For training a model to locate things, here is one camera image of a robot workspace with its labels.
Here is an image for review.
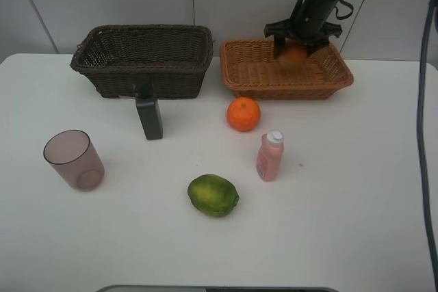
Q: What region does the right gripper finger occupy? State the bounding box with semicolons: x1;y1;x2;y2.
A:
273;36;285;58
307;39;330;57

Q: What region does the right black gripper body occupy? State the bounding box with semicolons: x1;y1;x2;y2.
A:
263;0;342;45

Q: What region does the red yellow peach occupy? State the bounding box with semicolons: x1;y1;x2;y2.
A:
279;44;307;71

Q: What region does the orange mandarin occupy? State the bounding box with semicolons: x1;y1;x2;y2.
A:
226;97;261;132

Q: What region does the pink bottle white cap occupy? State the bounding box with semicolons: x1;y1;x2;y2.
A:
256;130;284;182

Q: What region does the green lime fruit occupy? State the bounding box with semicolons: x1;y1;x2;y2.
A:
188;174;240;217

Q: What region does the translucent purple plastic cup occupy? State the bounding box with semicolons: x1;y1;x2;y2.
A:
43;129;105;191

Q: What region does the tan wicker basket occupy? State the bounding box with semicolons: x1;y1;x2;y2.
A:
220;39;354;100

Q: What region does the dark brown wicker basket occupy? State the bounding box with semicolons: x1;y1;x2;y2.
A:
70;25;213;99

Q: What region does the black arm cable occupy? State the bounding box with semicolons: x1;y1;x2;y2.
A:
415;0;438;292

